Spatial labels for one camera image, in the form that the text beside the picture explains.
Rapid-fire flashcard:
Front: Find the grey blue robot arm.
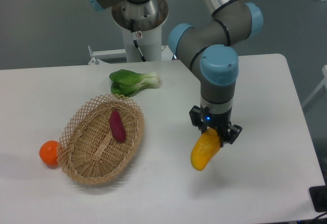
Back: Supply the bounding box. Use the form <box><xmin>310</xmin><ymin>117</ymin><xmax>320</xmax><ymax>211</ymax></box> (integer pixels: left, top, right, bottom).
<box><xmin>89</xmin><ymin>0</ymin><xmax>263</xmax><ymax>145</ymax></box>

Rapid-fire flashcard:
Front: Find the purple sweet potato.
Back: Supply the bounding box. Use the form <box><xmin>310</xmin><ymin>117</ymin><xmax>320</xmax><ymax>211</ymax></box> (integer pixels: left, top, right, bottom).
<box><xmin>109</xmin><ymin>110</ymin><xmax>126</xmax><ymax>143</ymax></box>

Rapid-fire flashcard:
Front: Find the black device at edge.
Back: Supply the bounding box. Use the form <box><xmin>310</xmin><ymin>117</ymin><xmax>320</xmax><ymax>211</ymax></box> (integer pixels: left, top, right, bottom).
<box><xmin>309</xmin><ymin>186</ymin><xmax>326</xmax><ymax>212</ymax></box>

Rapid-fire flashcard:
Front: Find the orange tangerine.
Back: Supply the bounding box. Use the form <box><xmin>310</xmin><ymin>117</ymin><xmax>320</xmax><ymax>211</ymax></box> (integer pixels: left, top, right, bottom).
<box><xmin>39</xmin><ymin>140</ymin><xmax>59</xmax><ymax>168</ymax></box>

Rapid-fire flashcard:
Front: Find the woven wicker basket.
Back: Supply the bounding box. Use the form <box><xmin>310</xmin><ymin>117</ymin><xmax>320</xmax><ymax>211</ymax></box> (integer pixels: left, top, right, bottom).
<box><xmin>57</xmin><ymin>94</ymin><xmax>144</xmax><ymax>185</ymax></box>

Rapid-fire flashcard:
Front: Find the green bok choy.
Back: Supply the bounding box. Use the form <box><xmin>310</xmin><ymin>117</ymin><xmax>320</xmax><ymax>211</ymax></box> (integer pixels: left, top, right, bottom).
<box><xmin>109</xmin><ymin>69</ymin><xmax>159</xmax><ymax>97</ymax></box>

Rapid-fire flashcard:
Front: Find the white frame at right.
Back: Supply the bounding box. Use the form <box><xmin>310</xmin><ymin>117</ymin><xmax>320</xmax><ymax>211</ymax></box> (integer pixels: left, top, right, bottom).
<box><xmin>301</xmin><ymin>65</ymin><xmax>326</xmax><ymax>113</ymax></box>

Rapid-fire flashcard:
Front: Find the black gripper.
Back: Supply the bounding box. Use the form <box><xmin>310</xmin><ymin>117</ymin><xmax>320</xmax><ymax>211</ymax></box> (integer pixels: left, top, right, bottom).
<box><xmin>189</xmin><ymin>105</ymin><xmax>242</xmax><ymax>147</ymax></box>

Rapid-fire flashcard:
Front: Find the yellow mango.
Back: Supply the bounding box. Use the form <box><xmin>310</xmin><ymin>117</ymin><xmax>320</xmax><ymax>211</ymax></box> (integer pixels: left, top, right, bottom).
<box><xmin>191</xmin><ymin>128</ymin><xmax>221</xmax><ymax>171</ymax></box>

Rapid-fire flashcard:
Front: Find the white metal base bracket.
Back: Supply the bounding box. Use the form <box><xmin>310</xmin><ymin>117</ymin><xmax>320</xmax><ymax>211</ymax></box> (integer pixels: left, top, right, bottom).
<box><xmin>87</xmin><ymin>45</ymin><xmax>177</xmax><ymax>65</ymax></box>

